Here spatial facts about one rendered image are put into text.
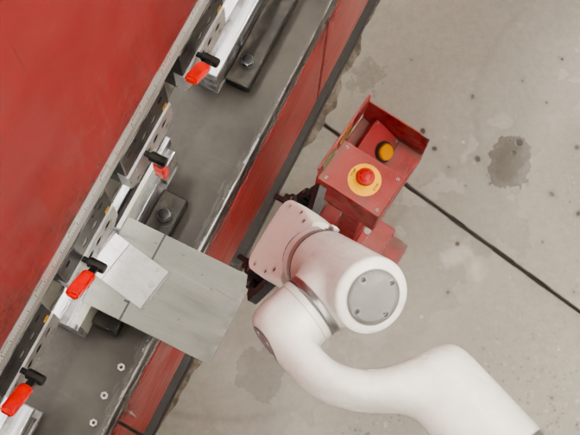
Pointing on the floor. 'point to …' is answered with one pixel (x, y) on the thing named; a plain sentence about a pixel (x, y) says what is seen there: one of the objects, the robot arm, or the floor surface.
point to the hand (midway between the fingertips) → (267, 231)
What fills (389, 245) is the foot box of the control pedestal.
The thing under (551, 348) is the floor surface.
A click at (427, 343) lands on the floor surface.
